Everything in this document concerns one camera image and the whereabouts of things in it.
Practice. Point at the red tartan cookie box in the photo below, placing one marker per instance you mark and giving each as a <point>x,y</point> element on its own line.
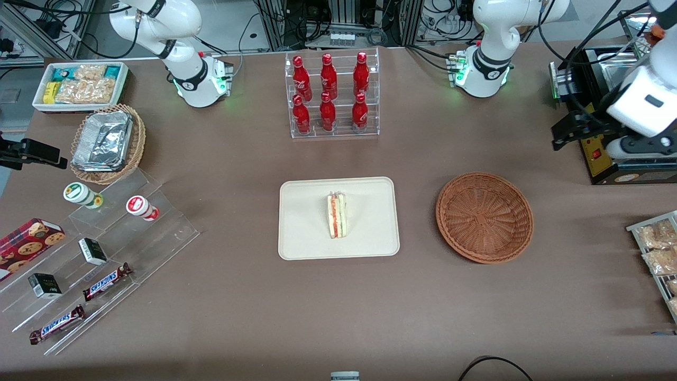
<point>26,243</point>

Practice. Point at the white power strip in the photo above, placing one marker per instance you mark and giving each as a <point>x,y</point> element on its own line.
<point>341,38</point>

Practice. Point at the small clear cracker bag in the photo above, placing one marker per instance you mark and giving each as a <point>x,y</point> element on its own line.
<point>90,72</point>

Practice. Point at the yellow snack packet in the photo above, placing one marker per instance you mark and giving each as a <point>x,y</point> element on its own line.
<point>50,92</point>

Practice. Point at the white rectangular bin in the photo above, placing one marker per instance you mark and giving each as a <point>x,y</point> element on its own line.
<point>79,108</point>

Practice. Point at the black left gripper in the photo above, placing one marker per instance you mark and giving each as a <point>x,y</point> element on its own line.
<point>596,119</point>

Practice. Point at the black food warmer machine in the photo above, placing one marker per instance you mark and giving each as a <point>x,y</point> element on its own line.
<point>629,174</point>

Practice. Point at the brown wicker basket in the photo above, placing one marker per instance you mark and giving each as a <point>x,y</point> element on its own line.
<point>484,217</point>

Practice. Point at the clear acrylic bottle rack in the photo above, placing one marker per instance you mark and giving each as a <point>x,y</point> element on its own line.
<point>344,114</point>

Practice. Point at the clear snack bag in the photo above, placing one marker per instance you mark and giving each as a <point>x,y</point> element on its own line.
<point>671,287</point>
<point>661,262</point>
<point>673,307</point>
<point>656,235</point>

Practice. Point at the triangular sandwich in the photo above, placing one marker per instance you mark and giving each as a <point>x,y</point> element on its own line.
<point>337,217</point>

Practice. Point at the green lid yoghurt cup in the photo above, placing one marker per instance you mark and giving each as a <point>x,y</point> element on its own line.
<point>76,193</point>

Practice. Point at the brown snickers bar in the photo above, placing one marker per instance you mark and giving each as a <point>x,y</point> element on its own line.
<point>106,282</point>
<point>57,324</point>

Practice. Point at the light wicker basket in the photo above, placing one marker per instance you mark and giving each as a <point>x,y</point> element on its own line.
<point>138,144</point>

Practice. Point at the small black carton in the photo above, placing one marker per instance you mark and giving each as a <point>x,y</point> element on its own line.
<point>45,286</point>
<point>92,251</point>

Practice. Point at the red cola bottle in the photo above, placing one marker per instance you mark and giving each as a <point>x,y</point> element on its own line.
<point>361,76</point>
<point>301,119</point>
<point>301,82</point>
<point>359,114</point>
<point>327,114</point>
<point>328,79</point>

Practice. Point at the teal snack packet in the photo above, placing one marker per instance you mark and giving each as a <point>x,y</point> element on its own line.
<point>62,74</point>
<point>112,72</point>

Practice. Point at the stacked aluminium foil containers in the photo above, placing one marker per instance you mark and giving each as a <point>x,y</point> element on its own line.
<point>103,140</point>

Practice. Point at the red lid yoghurt cup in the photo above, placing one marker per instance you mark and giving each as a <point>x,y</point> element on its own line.
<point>138,205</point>

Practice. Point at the clear acrylic stepped stand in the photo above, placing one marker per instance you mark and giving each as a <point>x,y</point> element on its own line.
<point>169,227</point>

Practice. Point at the beige rectangular tray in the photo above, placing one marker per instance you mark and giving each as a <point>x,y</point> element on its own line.
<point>301,222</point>

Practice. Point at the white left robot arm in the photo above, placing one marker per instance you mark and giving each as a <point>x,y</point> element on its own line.
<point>492,32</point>

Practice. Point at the stainless steel pan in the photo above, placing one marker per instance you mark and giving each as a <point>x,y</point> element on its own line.
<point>616,71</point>

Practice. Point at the large clear cracker bag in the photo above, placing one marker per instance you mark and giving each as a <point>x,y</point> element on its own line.
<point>87,91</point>

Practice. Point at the red sausage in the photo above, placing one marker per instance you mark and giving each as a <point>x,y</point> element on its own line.
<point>657,32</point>

